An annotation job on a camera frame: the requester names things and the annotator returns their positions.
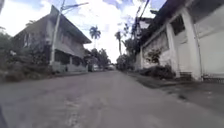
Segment vehicle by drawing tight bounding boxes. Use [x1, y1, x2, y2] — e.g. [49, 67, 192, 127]
[105, 64, 116, 71]

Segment group of trees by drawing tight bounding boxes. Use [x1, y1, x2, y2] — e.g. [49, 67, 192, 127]
[84, 48, 112, 72]
[115, 35, 141, 72]

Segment palm tree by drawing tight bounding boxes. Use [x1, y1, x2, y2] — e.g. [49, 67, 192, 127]
[88, 25, 102, 50]
[114, 30, 124, 56]

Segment grey concrete road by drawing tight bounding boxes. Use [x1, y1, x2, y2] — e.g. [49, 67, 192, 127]
[0, 69, 224, 128]

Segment bushes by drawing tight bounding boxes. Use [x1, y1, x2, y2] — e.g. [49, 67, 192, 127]
[138, 48, 177, 81]
[0, 31, 57, 83]

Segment grey two-storey house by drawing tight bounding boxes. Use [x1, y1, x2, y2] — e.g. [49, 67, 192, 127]
[11, 4, 93, 74]

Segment grey concrete pavement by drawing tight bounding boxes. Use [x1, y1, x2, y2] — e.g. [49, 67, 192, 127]
[126, 71, 224, 115]

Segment white walled building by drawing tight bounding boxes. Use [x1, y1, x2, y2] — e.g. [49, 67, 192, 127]
[134, 0, 224, 83]

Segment overhead wires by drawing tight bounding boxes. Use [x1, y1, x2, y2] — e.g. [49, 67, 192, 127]
[130, 0, 152, 38]

